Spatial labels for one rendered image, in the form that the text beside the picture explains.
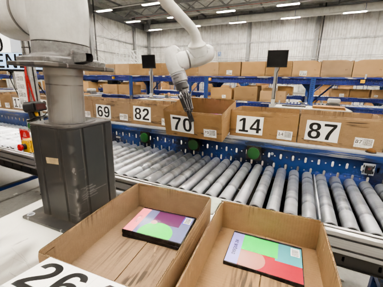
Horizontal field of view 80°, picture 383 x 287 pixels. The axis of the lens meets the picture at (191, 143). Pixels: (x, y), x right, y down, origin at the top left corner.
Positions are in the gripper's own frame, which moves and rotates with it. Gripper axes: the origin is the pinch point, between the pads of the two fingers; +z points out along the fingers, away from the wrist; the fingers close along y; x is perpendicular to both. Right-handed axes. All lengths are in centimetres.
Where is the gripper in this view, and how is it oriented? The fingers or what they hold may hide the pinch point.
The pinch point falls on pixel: (191, 115)
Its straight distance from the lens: 137.4
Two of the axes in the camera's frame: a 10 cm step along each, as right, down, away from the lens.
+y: -4.3, 2.3, -8.7
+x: 8.6, -2.1, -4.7
